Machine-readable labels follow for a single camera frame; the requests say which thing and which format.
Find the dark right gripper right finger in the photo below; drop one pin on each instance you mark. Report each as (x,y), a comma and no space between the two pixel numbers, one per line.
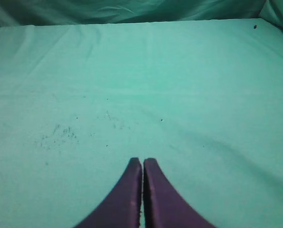
(163,205)

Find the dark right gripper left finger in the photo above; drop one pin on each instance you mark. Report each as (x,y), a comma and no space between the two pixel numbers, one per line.
(121,207)

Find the green table cloth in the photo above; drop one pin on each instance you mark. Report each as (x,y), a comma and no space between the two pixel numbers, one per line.
(85,85)

